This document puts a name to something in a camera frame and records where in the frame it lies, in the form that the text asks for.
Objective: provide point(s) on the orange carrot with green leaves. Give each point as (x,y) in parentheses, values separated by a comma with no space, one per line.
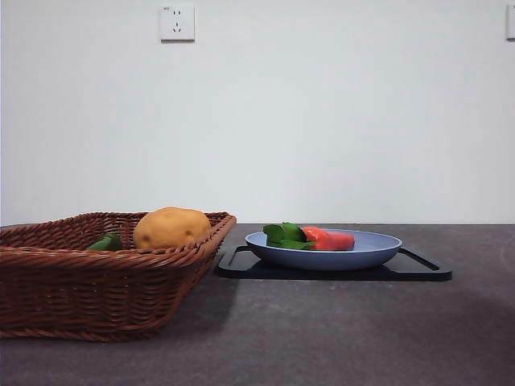
(334,240)

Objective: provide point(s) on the light blue round plate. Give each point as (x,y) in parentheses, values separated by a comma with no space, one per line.
(322,259)

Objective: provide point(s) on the yellow potato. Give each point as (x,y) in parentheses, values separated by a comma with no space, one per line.
(169,227)

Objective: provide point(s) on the black rectangular tray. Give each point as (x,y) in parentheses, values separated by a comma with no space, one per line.
(322,275)

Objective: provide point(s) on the green chili pepper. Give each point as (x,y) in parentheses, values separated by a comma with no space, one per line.
(105,241)

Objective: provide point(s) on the brown woven wicker basket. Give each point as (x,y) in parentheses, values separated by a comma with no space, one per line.
(92,289)

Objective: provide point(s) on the white wall power socket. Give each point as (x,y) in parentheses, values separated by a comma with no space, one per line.
(178,22)

